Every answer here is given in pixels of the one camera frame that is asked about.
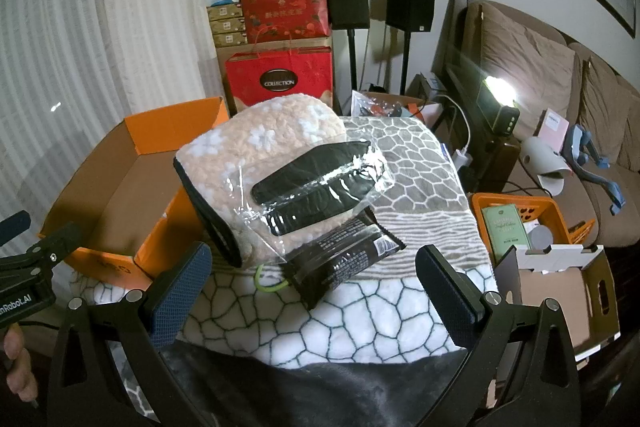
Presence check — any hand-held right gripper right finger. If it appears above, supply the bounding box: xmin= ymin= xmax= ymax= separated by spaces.
xmin=415 ymin=244 xmax=586 ymax=427

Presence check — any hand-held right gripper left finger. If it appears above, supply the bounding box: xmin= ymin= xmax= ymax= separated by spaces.
xmin=47 ymin=241 xmax=221 ymax=427

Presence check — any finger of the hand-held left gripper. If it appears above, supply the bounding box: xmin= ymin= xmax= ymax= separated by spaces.
xmin=27 ymin=221 xmax=83 ymax=269
xmin=0 ymin=210 xmax=32 ymax=246

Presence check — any orange cardboard box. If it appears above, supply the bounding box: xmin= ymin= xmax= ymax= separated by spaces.
xmin=37 ymin=97 xmax=232 ymax=294

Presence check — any black snack packet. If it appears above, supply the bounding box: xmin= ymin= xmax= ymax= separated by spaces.
xmin=284 ymin=207 xmax=404 ymax=311

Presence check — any fluffy peach floral slipper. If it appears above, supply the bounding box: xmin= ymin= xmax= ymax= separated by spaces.
xmin=172 ymin=94 xmax=351 ymax=269

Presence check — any clear bag of black insoles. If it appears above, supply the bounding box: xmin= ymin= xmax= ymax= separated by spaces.
xmin=220 ymin=139 xmax=394 ymax=265

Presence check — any person's left hand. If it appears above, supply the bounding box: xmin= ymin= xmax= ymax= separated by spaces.
xmin=0 ymin=324 xmax=39 ymax=404

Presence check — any green box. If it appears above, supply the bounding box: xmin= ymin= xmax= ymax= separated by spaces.
xmin=480 ymin=204 xmax=532 ymax=261

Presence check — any grey white patterned blanket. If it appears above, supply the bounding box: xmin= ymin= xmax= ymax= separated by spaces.
xmin=70 ymin=114 xmax=502 ymax=366

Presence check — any orange plastic crate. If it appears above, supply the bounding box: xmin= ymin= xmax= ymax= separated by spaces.
xmin=470 ymin=192 xmax=597 ymax=269

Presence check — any dark grey fleece cloth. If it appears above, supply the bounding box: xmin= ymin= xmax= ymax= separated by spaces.
xmin=162 ymin=341 xmax=483 ymax=427

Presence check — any brown sofa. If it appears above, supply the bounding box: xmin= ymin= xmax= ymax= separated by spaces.
xmin=432 ymin=0 xmax=640 ymax=260

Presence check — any bright portable lamp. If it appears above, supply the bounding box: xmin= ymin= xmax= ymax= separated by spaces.
xmin=474 ymin=75 xmax=522 ymax=138

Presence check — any pink book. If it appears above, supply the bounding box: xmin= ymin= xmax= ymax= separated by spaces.
xmin=537 ymin=108 xmax=571 ymax=148

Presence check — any white striped curtain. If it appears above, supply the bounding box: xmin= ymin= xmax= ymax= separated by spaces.
xmin=0 ymin=0 xmax=347 ymax=233

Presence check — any black speaker stand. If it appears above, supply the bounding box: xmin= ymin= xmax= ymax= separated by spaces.
xmin=399 ymin=32 xmax=413 ymax=96
xmin=347 ymin=29 xmax=359 ymax=94

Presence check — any brown sofa cushion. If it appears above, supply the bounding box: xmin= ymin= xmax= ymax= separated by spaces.
xmin=579 ymin=54 xmax=640 ymax=168
xmin=465 ymin=1 xmax=577 ymax=138

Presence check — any gold flat box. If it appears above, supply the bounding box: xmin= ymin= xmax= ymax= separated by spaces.
xmin=206 ymin=4 xmax=246 ymax=20
xmin=207 ymin=18 xmax=247 ymax=34
xmin=212 ymin=31 xmax=250 ymax=48

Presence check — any red floral gift bag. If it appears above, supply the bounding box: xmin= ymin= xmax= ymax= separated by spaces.
xmin=238 ymin=0 xmax=332 ymax=44

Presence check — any green hair tie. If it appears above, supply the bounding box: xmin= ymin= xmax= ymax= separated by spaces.
xmin=253 ymin=264 xmax=292 ymax=296

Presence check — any white charger with cable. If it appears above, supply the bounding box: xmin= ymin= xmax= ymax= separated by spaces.
xmin=439 ymin=94 xmax=474 ymax=168

